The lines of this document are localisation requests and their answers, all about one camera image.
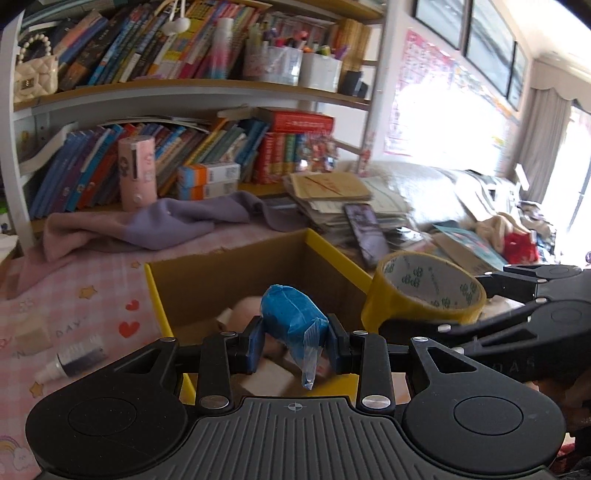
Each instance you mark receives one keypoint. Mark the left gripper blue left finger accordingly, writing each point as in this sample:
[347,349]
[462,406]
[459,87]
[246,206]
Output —
[226,354]

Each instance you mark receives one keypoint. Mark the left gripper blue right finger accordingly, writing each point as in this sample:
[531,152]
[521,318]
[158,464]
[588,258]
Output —
[367,356]

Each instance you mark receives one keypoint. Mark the pink pig plush toy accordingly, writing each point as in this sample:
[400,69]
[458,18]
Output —
[238,317]

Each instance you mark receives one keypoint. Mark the blue packet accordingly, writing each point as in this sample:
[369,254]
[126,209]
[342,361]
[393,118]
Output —
[292,318]

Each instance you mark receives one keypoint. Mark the yellow tape roll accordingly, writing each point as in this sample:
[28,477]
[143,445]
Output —
[417,286]

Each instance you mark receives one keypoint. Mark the small white dropper bottle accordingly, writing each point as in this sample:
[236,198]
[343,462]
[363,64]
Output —
[73,360]

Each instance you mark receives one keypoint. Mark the white charger plug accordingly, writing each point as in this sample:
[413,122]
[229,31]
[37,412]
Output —
[273,378]

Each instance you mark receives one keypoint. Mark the yellow cardboard box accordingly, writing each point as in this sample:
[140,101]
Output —
[198,295]

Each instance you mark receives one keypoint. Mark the red plush toy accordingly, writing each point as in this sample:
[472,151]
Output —
[520,249]

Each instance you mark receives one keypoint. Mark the black smartphone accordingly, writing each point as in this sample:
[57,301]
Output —
[369,236]

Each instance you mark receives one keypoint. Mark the pink checked tablecloth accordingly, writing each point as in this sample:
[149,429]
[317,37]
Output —
[98,294]

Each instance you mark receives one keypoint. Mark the stack of papers and books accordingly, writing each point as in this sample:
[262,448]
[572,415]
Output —
[419,197]

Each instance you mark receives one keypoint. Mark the orange white medicine boxes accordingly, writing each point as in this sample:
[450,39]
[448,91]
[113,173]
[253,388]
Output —
[201,182]

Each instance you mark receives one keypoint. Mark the brown notebook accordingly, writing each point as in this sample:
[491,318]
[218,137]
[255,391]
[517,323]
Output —
[342,186]

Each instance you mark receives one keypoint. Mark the pink purple cloth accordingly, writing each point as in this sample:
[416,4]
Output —
[161,225]

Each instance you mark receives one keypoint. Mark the pink cylindrical holder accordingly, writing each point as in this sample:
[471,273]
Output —
[137,178]

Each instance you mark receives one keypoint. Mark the red dictionary books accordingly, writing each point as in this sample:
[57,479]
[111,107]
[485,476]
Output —
[280,150]

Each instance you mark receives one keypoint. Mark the grey curtain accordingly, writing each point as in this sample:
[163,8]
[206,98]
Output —
[541,134]

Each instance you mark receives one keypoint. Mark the row of blue books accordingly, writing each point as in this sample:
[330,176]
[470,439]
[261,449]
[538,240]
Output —
[84,164]

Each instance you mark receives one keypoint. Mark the white bookshelf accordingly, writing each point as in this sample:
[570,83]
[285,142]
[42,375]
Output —
[178,96]

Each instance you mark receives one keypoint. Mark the white pen holder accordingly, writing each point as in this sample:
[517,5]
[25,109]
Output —
[320,72]

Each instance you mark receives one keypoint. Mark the upper shelf books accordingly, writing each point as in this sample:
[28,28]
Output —
[140,40]

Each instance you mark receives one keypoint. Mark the cream quilted handbag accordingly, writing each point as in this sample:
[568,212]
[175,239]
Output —
[38,76]

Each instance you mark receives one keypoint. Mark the alphabet wall poster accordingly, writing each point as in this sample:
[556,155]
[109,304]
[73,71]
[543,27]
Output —
[443,115]

